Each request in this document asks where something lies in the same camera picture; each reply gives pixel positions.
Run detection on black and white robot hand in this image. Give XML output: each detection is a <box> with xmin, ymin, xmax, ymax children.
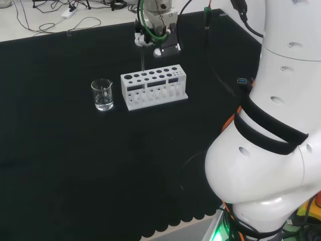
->
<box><xmin>134</xmin><ymin>0</ymin><xmax>182</xmax><ymax>58</ymax></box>

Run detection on clear glass rod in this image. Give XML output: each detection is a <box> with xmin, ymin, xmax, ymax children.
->
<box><xmin>140</xmin><ymin>45</ymin><xmax>146</xmax><ymax>75</ymax></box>

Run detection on white test tube rack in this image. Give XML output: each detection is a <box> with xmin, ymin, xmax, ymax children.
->
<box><xmin>120</xmin><ymin>64</ymin><xmax>189</xmax><ymax>111</ymax></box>

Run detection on black tripod legs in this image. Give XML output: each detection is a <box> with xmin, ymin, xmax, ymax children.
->
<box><xmin>32</xmin><ymin>0</ymin><xmax>91</xmax><ymax>11</ymax></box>

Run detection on white power strip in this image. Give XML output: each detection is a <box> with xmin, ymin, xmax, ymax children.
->
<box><xmin>61</xmin><ymin>9</ymin><xmax>77</xmax><ymax>19</ymax></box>

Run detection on clear glass beaker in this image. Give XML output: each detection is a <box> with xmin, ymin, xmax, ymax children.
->
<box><xmin>90</xmin><ymin>78</ymin><xmax>114</xmax><ymax>111</ymax></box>

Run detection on black bench cloth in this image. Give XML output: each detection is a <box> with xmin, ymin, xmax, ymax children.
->
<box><xmin>0</xmin><ymin>9</ymin><xmax>264</xmax><ymax>241</ymax></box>

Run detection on white base with green light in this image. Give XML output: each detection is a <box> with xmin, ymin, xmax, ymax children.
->
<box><xmin>202</xmin><ymin>203</ymin><xmax>235</xmax><ymax>241</ymax></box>

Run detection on yellow stop button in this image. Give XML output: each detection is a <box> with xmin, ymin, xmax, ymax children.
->
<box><xmin>295</xmin><ymin>190</ymin><xmax>321</xmax><ymax>224</ymax></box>

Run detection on green cable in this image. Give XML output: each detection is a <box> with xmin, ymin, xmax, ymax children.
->
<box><xmin>138</xmin><ymin>0</ymin><xmax>168</xmax><ymax>44</ymax></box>

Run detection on thick black cable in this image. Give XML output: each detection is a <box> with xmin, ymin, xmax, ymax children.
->
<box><xmin>203</xmin><ymin>0</ymin><xmax>237</xmax><ymax>97</ymax></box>

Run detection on black floor cable loop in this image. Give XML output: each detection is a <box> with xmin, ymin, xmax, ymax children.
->
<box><xmin>14</xmin><ymin>0</ymin><xmax>102</xmax><ymax>34</ymax></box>

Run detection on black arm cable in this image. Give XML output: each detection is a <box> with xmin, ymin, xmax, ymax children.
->
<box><xmin>230</xmin><ymin>0</ymin><xmax>264</xmax><ymax>39</ymax></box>

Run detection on black cable with blue plug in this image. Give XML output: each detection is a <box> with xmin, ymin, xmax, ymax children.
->
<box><xmin>237</xmin><ymin>77</ymin><xmax>255</xmax><ymax>86</ymax></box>

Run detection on orange cable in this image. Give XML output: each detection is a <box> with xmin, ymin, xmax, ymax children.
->
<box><xmin>220</xmin><ymin>77</ymin><xmax>257</xmax><ymax>134</ymax></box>

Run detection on thin black cable loop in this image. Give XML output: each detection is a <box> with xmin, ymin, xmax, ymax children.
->
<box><xmin>180</xmin><ymin>150</ymin><xmax>209</xmax><ymax>193</ymax></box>

